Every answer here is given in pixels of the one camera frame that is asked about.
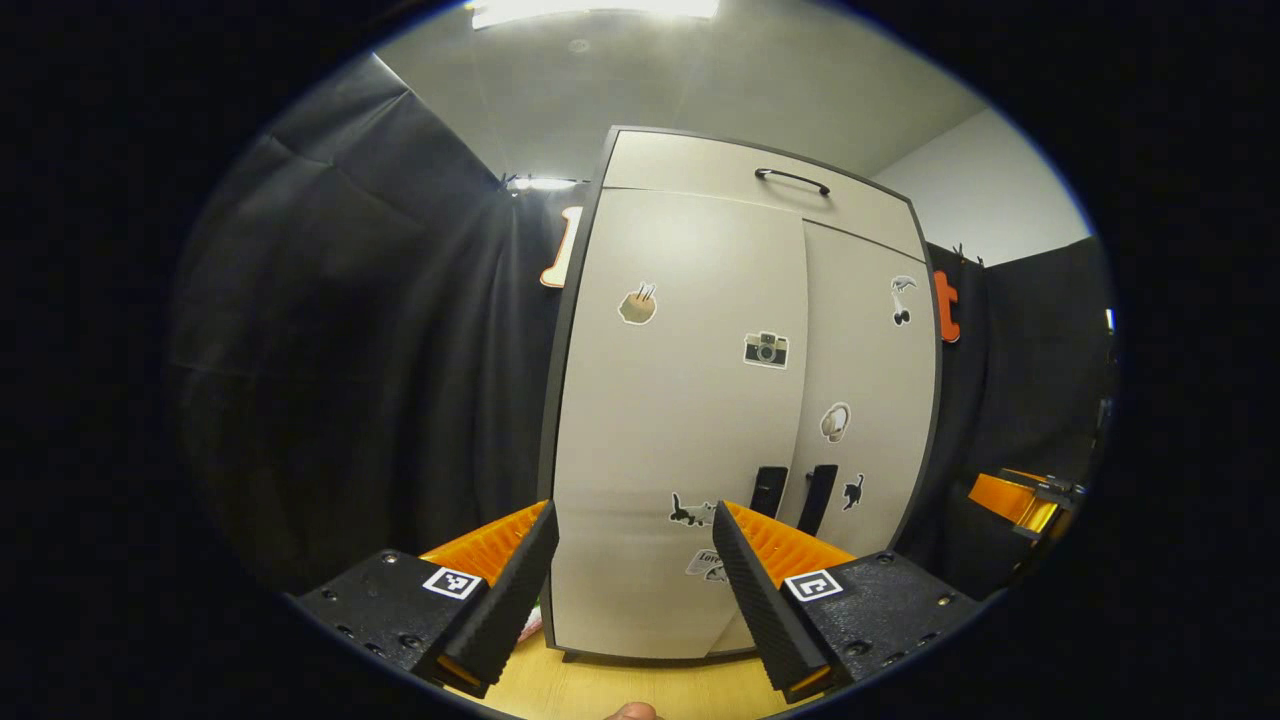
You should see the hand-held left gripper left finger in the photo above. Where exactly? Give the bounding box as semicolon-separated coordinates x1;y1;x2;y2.
290;500;561;699

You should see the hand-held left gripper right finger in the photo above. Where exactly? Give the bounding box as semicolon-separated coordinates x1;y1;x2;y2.
712;500;981;703

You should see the white shoe cabinet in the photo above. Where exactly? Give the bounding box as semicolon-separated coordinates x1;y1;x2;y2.
537;125;946;666

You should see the white shoe cabinet door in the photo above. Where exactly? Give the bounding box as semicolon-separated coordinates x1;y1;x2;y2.
730;220;941;656
550;187;809;661

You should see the white cabinet drawer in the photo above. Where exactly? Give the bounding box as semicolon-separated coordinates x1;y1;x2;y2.
600;130;928;263

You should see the black backdrop cloth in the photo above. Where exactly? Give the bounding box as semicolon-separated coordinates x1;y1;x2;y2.
170;55;601;596
895;235;1116;601

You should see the ceiling light panel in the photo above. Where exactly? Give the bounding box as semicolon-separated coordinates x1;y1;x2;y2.
468;0;721;29

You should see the black door handle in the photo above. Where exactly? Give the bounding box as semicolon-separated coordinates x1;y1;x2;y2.
797;464;839;537
750;466;790;519

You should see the black drawer handle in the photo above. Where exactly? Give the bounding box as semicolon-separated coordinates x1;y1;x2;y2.
754;168;832;197

